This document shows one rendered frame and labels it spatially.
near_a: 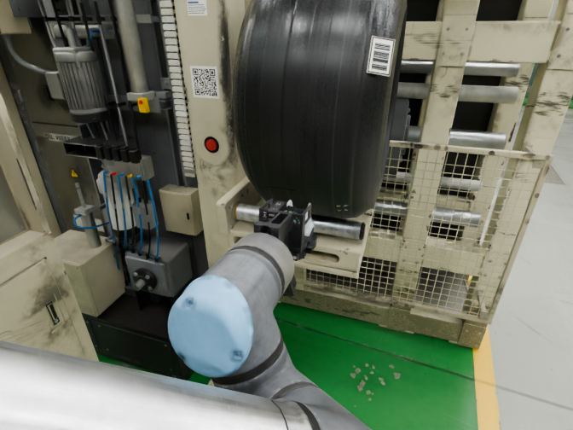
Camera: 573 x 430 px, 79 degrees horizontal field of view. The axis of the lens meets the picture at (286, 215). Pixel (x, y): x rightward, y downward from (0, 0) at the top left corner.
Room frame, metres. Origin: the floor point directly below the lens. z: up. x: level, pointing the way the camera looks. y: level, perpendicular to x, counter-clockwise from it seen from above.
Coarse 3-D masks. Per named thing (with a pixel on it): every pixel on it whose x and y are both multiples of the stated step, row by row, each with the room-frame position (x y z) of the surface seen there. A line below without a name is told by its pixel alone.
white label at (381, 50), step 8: (376, 40) 0.65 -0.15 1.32; (384, 40) 0.65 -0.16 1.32; (392, 40) 0.65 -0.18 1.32; (376, 48) 0.64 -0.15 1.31; (384, 48) 0.64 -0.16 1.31; (392, 48) 0.64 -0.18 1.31; (368, 56) 0.64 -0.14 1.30; (376, 56) 0.63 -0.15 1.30; (384, 56) 0.64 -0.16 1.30; (392, 56) 0.64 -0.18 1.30; (368, 64) 0.63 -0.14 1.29; (376, 64) 0.63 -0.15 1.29; (384, 64) 0.63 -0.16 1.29; (368, 72) 0.62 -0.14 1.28; (376, 72) 0.62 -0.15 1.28; (384, 72) 0.63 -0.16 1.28
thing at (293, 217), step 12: (264, 204) 0.49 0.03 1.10; (276, 204) 0.50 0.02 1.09; (264, 216) 0.48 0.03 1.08; (276, 216) 0.45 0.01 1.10; (288, 216) 0.45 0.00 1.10; (300, 216) 0.45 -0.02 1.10; (264, 228) 0.41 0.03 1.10; (276, 228) 0.40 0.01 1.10; (288, 228) 0.44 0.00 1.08; (300, 228) 0.45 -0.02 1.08; (288, 240) 0.45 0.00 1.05; (300, 240) 0.45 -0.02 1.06; (300, 252) 0.44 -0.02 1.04
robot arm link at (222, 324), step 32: (224, 256) 0.34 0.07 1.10; (256, 256) 0.34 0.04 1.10; (192, 288) 0.27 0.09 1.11; (224, 288) 0.27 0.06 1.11; (256, 288) 0.29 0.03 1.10; (192, 320) 0.25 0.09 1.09; (224, 320) 0.24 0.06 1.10; (256, 320) 0.26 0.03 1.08; (192, 352) 0.24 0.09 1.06; (224, 352) 0.23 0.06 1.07; (256, 352) 0.25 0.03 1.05
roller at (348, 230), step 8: (240, 208) 0.83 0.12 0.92; (248, 208) 0.82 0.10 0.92; (256, 208) 0.82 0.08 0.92; (240, 216) 0.82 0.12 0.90; (248, 216) 0.81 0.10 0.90; (256, 216) 0.80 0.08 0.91; (312, 216) 0.77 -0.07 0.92; (320, 216) 0.77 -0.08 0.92; (320, 224) 0.75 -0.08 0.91; (328, 224) 0.75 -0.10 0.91; (336, 224) 0.74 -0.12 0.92; (344, 224) 0.74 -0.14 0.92; (352, 224) 0.74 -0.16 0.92; (360, 224) 0.73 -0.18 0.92; (320, 232) 0.75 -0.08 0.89; (328, 232) 0.74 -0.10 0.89; (336, 232) 0.74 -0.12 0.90; (344, 232) 0.73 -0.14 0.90; (352, 232) 0.72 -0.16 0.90; (360, 232) 0.72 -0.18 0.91
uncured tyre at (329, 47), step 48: (288, 0) 0.73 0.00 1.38; (336, 0) 0.70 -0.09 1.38; (384, 0) 0.70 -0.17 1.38; (240, 48) 0.73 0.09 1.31; (288, 48) 0.67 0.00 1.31; (336, 48) 0.65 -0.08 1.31; (240, 96) 0.69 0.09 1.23; (288, 96) 0.65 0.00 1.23; (336, 96) 0.62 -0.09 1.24; (384, 96) 0.64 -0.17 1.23; (240, 144) 0.70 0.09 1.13; (288, 144) 0.64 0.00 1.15; (336, 144) 0.61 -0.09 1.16; (384, 144) 0.68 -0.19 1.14; (288, 192) 0.69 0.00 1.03; (336, 192) 0.64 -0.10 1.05
